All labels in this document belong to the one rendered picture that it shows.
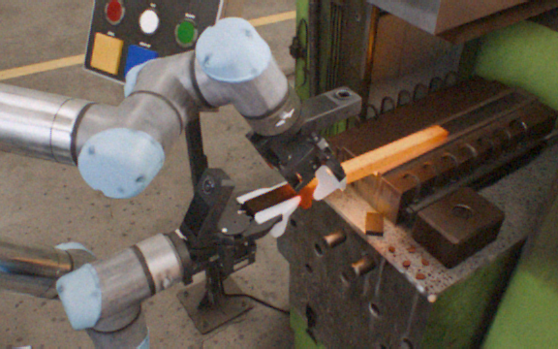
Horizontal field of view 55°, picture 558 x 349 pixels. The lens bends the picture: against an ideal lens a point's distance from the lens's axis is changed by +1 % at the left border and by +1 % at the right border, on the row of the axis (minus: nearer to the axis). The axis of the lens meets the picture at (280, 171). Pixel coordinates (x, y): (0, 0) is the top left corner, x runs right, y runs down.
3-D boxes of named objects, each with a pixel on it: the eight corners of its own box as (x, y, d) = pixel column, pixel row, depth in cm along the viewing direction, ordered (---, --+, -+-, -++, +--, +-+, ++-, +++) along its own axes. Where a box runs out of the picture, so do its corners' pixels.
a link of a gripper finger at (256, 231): (271, 209, 82) (221, 229, 78) (271, 201, 81) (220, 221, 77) (288, 228, 79) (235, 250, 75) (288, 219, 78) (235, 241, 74)
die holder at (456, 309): (392, 431, 109) (432, 300, 80) (287, 301, 133) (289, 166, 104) (560, 304, 133) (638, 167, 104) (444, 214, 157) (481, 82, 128)
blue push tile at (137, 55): (148, 86, 115) (155, 52, 113) (122, 77, 118) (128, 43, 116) (154, 87, 116) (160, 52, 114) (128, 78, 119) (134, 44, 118)
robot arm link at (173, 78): (97, 99, 63) (175, 79, 58) (138, 54, 71) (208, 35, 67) (131, 151, 67) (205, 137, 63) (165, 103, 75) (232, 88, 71)
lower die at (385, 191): (394, 225, 92) (402, 189, 86) (325, 164, 105) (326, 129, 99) (546, 142, 110) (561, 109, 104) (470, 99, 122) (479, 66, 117)
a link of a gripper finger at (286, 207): (297, 218, 86) (247, 238, 83) (298, 191, 83) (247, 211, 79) (308, 230, 84) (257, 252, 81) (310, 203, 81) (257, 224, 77)
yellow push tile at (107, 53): (114, 74, 119) (120, 41, 117) (90, 65, 122) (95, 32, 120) (120, 74, 120) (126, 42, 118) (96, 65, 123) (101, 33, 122)
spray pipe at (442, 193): (410, 225, 89) (413, 212, 87) (398, 215, 90) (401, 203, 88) (540, 154, 103) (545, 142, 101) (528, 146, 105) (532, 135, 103)
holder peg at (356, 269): (356, 282, 90) (357, 271, 88) (347, 271, 92) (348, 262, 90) (375, 271, 92) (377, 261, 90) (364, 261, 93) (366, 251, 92)
